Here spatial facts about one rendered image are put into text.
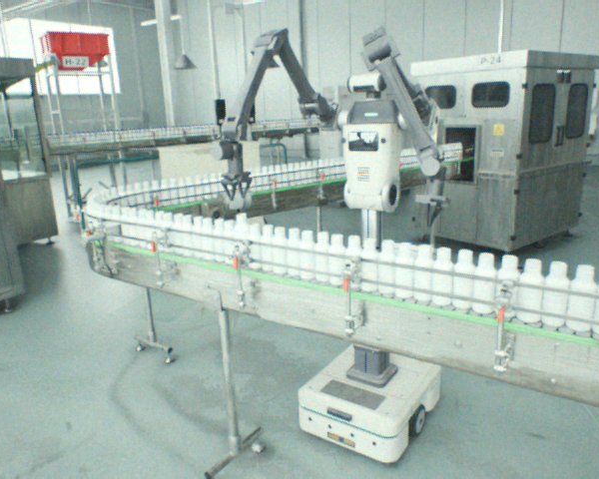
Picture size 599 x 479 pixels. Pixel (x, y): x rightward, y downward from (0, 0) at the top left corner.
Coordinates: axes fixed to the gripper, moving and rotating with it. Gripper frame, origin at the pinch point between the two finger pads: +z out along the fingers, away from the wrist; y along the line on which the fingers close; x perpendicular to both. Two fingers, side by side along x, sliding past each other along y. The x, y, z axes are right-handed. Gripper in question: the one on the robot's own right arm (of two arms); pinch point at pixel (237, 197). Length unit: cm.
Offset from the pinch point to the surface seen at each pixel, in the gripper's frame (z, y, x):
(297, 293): 31.2, 3.8, 28.6
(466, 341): 34, 4, 87
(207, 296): 41.0, 4.2, -15.5
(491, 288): 18, 1, 92
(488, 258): 10, 1, 90
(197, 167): 27, -266, -298
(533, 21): -232, -1197, -114
